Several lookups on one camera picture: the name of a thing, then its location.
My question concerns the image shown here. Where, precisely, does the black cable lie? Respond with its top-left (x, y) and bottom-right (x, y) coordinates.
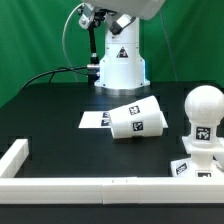
top-left (20, 65), bottom-right (90, 92)

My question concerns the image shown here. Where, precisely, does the white fence bar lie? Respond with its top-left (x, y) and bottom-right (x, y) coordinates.
top-left (0, 177), bottom-right (224, 204)
top-left (0, 139), bottom-right (29, 178)

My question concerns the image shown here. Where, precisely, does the white lamp bulb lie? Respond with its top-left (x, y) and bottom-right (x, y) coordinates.
top-left (185, 85), bottom-right (224, 148)

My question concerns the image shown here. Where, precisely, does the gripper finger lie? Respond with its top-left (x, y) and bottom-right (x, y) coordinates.
top-left (79, 5), bottom-right (94, 29)
top-left (110, 14), bottom-right (135, 35)

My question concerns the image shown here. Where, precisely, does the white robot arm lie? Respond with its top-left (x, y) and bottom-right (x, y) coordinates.
top-left (79, 0), bottom-right (166, 94)

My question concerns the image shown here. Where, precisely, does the white marker sheet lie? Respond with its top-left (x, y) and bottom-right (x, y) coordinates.
top-left (79, 111), bottom-right (168, 128)

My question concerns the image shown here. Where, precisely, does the white front fence bar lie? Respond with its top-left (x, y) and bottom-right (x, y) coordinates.
top-left (0, 177), bottom-right (224, 204)

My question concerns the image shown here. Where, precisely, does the white left fence bar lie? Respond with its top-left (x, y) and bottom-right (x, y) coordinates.
top-left (0, 139), bottom-right (29, 178)

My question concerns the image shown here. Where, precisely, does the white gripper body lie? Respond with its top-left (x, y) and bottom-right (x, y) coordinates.
top-left (83, 0), bottom-right (166, 20)

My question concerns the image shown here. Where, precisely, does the grey thin cable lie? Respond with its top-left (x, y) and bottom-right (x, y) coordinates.
top-left (61, 3), bottom-right (88, 83)

